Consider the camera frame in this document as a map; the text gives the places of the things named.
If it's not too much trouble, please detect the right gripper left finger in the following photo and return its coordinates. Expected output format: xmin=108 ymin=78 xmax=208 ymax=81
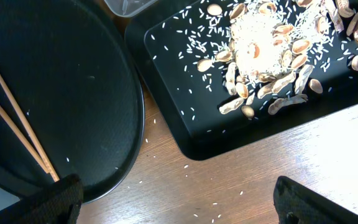
xmin=0 ymin=174 xmax=83 ymax=224

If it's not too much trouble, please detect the left wooden chopstick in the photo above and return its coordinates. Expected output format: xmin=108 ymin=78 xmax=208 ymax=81
xmin=0 ymin=105 xmax=50 ymax=174

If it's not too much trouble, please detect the peanut shells and rice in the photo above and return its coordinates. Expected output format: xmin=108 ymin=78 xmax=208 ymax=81
xmin=150 ymin=0 xmax=358 ymax=133

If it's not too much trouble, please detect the wooden chopstick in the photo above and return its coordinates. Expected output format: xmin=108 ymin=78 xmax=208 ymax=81
xmin=0 ymin=74 xmax=60 ymax=182
xmin=0 ymin=105 xmax=50 ymax=174

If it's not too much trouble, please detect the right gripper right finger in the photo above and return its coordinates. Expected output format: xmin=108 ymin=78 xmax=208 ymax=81
xmin=273 ymin=176 xmax=358 ymax=224

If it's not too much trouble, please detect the rectangular black tray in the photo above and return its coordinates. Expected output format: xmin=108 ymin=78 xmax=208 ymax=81
xmin=125 ymin=1 xmax=358 ymax=161

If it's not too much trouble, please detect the round black tray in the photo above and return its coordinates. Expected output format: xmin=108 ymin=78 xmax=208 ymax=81
xmin=0 ymin=1 xmax=145 ymax=203

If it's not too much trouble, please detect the clear plastic bin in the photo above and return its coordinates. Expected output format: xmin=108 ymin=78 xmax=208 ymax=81
xmin=104 ymin=0 xmax=158 ymax=17

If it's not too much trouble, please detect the right wooden chopstick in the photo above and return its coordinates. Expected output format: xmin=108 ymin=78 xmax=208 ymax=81
xmin=0 ymin=74 xmax=60 ymax=182

